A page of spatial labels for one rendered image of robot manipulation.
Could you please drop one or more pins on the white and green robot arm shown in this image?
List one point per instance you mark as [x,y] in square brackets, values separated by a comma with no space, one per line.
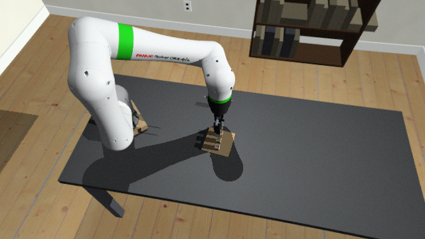
[94,42]

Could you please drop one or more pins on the tan flat mat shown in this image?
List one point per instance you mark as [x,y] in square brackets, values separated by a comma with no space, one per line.
[225,145]

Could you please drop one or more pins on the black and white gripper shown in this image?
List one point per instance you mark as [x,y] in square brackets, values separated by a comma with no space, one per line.
[218,117]

